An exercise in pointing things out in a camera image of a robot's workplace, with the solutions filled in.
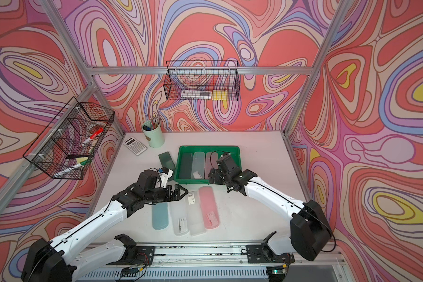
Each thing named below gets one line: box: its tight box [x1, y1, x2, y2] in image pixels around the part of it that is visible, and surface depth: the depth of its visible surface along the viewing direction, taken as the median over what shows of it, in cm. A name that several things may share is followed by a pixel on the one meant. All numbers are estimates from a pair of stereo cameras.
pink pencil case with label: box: [197, 185, 220, 230], surface depth 88 cm
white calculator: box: [122, 136, 148, 156], surface depth 113 cm
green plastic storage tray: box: [173, 145, 242, 184], surface depth 103 cm
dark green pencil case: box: [178, 152, 192, 180], surface depth 101 cm
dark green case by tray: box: [158, 151, 176, 182], surface depth 106 cm
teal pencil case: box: [151, 202, 169, 230], surface depth 85 cm
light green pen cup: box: [141, 119, 166, 149], surface depth 109 cm
